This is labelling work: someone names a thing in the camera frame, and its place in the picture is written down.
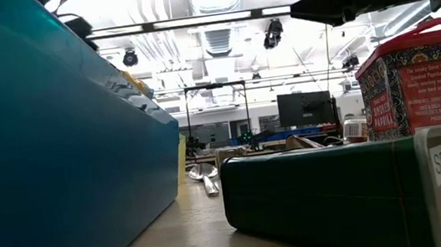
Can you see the black computer monitor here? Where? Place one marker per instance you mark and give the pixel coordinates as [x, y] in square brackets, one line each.
[305, 109]

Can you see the teal plastic bin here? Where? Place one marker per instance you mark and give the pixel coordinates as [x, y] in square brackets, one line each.
[60, 160]

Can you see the red paprika tin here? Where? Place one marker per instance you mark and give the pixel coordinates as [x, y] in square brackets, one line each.
[439, 88]

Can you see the black background rig frame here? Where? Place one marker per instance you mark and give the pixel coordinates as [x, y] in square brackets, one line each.
[213, 86]

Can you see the small clear glass jar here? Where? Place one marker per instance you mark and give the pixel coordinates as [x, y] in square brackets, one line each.
[354, 130]

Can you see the plain silver metal spoon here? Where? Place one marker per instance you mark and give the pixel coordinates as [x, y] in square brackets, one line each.
[203, 171]

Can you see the black ceiling fixture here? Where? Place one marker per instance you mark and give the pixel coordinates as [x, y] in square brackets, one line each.
[130, 58]
[273, 34]

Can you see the yellow plastic bin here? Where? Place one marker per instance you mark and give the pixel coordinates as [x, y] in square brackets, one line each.
[182, 166]

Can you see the blue yellow ramen packet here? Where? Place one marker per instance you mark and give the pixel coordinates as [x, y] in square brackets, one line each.
[135, 83]

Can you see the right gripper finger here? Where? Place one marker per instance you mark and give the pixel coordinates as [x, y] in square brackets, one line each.
[327, 0]

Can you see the dark green spice tin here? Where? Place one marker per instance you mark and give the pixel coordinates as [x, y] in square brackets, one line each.
[318, 196]

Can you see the black overhead light bar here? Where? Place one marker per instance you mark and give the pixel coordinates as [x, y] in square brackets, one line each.
[147, 27]

